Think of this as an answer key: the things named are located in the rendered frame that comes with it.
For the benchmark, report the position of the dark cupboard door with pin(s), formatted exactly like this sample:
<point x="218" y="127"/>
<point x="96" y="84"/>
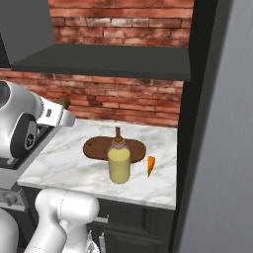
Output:
<point x="135" y="242"/>

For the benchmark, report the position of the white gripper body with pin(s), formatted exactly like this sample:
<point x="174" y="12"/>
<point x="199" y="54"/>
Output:
<point x="67" y="120"/>

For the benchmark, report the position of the dark grey wall shelf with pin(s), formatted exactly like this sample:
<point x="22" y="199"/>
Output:
<point x="108" y="62"/>

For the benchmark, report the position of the grey fridge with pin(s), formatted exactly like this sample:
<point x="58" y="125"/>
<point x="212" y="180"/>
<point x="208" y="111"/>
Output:
<point x="224" y="148"/>

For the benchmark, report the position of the grey range hood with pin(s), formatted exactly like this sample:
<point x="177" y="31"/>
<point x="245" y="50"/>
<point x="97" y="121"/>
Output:
<point x="23" y="29"/>

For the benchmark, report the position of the dark drawer front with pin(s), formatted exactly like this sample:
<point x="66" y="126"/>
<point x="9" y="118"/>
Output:
<point x="138" y="215"/>

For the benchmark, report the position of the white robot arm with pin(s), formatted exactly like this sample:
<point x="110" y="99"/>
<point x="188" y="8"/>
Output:
<point x="19" y="112"/>

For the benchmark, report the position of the grey stove knob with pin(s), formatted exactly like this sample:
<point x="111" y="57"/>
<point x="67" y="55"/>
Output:
<point x="10" y="198"/>

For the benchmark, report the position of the brown wooden cutting board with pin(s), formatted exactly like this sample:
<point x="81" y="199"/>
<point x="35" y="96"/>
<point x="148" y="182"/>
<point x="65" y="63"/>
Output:
<point x="95" y="148"/>

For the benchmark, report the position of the brown rounded lump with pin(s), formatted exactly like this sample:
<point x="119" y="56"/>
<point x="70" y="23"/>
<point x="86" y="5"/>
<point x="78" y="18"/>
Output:
<point x="63" y="102"/>

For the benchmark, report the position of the orange cheese wedge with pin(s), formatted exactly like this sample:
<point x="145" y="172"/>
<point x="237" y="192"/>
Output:
<point x="151" y="163"/>

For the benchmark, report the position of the yellow condiment bottle brown cap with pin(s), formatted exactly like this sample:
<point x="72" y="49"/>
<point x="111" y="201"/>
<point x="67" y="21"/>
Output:
<point x="119" y="164"/>

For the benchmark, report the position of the black tall side panel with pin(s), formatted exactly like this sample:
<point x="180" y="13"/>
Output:
<point x="194" y="99"/>

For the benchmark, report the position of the grey stove with black hob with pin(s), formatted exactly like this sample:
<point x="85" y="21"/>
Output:
<point x="36" y="146"/>

